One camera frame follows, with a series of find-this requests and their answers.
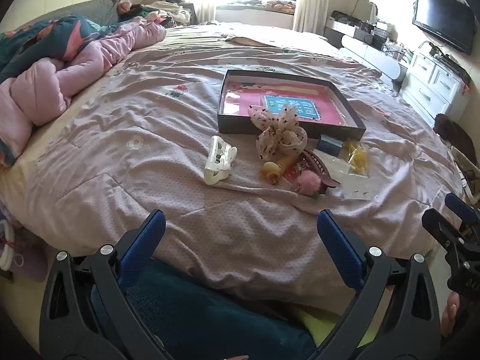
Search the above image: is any teal floral blanket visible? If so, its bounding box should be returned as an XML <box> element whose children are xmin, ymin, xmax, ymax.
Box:
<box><xmin>0</xmin><ymin>0</ymin><xmax>124</xmax><ymax>83</ymax></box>

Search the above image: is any person's right hand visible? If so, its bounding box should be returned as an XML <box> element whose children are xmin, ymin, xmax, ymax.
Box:
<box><xmin>441</xmin><ymin>292</ymin><xmax>463</xmax><ymax>339</ymax></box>

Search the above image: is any small blue box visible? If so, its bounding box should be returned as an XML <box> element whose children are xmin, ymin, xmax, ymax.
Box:
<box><xmin>316</xmin><ymin>134</ymin><xmax>345</xmax><ymax>157</ymax></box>

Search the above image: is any clear plastic bag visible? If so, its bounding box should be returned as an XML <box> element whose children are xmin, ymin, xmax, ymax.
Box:
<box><xmin>323</xmin><ymin>155</ymin><xmax>351</xmax><ymax>180</ymax></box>

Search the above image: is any beige spiral hair tie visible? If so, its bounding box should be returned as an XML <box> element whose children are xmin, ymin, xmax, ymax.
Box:
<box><xmin>261</xmin><ymin>154</ymin><xmax>298</xmax><ymax>186</ymax></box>

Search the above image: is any brown furry cushion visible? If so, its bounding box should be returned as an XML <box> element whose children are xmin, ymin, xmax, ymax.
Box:
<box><xmin>433</xmin><ymin>113</ymin><xmax>469</xmax><ymax>151</ymax></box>

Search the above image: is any person's teal trouser leg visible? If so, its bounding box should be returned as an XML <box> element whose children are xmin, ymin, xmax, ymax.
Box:
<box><xmin>90</xmin><ymin>259</ymin><xmax>316</xmax><ymax>360</ymax></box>

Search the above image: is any clear bag with yellow item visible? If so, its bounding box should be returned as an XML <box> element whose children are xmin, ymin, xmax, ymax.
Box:
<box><xmin>345</xmin><ymin>140</ymin><xmax>371</xmax><ymax>175</ymax></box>

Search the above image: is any dark cardboard box pink lining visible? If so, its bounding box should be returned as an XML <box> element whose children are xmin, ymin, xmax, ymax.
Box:
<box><xmin>217</xmin><ymin>69</ymin><xmax>367</xmax><ymax>141</ymax></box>

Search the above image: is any yellow-green garment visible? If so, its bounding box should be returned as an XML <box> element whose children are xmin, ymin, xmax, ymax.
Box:
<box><xmin>296</xmin><ymin>305</ymin><xmax>376</xmax><ymax>347</ymax></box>

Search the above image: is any red patterned card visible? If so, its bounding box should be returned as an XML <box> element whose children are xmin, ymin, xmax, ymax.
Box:
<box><xmin>283</xmin><ymin>163</ymin><xmax>305</xmax><ymax>187</ymax></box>

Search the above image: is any white drawer cabinet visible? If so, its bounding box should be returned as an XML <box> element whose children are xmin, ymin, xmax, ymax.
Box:
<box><xmin>399</xmin><ymin>50</ymin><xmax>471</xmax><ymax>126</ymax></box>

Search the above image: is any clear plastic packet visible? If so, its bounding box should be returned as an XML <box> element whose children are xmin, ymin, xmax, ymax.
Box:
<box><xmin>341</xmin><ymin>172</ymin><xmax>373</xmax><ymax>200</ymax></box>

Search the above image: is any black set-top box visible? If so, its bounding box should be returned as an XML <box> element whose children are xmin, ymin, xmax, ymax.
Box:
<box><xmin>429</xmin><ymin>41</ymin><xmax>472</xmax><ymax>83</ymax></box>

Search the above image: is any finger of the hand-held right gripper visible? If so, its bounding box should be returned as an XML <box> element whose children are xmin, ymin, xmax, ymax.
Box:
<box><xmin>445</xmin><ymin>193</ymin><xmax>480</xmax><ymax>230</ymax></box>
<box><xmin>421</xmin><ymin>208</ymin><xmax>466</xmax><ymax>259</ymax></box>

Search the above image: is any pink pompom hair clip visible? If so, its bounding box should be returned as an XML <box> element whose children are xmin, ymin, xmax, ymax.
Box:
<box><xmin>295</xmin><ymin>170</ymin><xmax>323</xmax><ymax>196</ymax></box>

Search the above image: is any floral fabric scrunchie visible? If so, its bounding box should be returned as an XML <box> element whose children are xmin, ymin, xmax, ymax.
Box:
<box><xmin>247</xmin><ymin>103</ymin><xmax>309</xmax><ymax>160</ymax></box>

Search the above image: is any maroon oval hair clip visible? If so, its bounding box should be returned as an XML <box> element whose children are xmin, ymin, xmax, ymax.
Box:
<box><xmin>300</xmin><ymin>149</ymin><xmax>342</xmax><ymax>196</ymax></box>

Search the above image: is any pink quilt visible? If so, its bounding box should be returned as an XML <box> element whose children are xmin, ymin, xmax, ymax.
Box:
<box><xmin>0</xmin><ymin>19</ymin><xmax>167</xmax><ymax>166</ymax></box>

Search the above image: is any black flat television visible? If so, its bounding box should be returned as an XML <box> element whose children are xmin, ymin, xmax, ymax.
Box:
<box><xmin>412</xmin><ymin>0</ymin><xmax>477</xmax><ymax>56</ymax></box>

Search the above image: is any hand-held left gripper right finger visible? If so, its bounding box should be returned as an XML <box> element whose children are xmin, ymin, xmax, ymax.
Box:
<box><xmin>317</xmin><ymin>209</ymin><xmax>443</xmax><ymax>360</ymax></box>

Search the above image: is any pile of clothes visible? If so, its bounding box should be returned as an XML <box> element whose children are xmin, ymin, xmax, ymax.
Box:
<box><xmin>116</xmin><ymin>0</ymin><xmax>197</xmax><ymax>29</ymax></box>

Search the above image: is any cream curtain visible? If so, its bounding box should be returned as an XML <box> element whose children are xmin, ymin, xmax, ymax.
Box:
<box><xmin>292</xmin><ymin>0</ymin><xmax>332</xmax><ymax>32</ymax></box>

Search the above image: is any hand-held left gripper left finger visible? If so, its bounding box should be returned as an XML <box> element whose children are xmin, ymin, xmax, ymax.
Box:
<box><xmin>39</xmin><ymin>209</ymin><xmax>177</xmax><ymax>360</ymax></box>

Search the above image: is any white hair claw clip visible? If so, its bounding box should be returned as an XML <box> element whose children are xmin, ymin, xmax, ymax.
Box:
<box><xmin>203</xmin><ymin>135</ymin><xmax>238</xmax><ymax>186</ymax></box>

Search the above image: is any pink bedspread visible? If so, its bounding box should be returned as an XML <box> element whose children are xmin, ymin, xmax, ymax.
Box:
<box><xmin>0</xmin><ymin>20</ymin><xmax>469</xmax><ymax>308</ymax></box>

